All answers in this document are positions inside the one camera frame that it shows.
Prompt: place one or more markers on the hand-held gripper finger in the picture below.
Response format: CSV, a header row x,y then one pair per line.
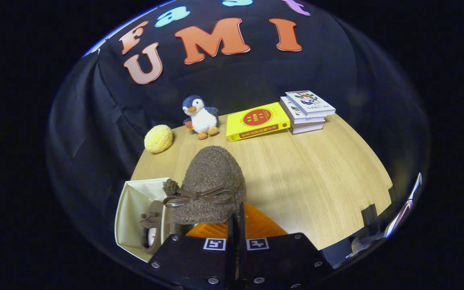
x,y
232,257
242,257

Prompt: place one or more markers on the brown fuzzy slipper shoe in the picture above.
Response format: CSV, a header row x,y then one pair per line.
x,y
153,213
214,169

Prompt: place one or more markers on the cream fabric storage box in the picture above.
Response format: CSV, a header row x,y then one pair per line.
x,y
129,217

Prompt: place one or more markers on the yellow book with red circle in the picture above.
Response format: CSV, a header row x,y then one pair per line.
x,y
258,121

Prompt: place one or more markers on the yellow round bun plush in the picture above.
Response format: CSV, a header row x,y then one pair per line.
x,y
158,139

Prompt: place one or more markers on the penguin plush toy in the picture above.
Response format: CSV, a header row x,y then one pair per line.
x,y
203,119

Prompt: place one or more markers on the white book with floral cover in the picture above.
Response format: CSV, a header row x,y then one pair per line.
x,y
308,102

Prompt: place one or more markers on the black backdrop cloth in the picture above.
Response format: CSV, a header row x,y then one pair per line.
x,y
95,121

